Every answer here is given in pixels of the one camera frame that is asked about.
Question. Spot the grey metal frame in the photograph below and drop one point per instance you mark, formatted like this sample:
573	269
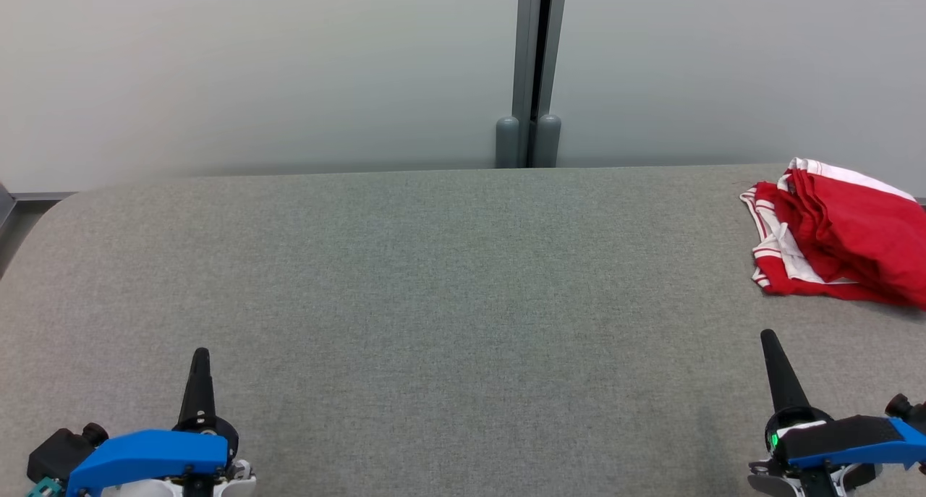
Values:
5	206

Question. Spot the grey cylindrical post foot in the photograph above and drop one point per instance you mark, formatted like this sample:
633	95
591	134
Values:
548	142
508	142

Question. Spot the grey floor rail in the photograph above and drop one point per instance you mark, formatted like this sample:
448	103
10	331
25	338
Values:
43	196

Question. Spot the red Bulls basketball jersey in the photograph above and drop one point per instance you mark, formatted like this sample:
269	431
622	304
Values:
767	251

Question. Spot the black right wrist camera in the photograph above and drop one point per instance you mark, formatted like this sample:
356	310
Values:
908	410

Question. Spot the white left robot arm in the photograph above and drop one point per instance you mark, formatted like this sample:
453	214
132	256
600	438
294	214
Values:
233	485

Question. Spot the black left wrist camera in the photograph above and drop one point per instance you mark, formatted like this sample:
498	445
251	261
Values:
61	453

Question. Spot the grey partition post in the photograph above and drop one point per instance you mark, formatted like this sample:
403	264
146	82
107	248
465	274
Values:
528	48

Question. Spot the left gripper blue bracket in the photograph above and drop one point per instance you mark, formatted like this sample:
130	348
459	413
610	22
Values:
145	457

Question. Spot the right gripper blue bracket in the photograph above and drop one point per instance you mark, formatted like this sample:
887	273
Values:
846	439

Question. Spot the teal left camera connector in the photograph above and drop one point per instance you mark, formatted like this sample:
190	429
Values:
45	488

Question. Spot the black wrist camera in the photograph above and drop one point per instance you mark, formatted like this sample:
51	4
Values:
61	453
908	410

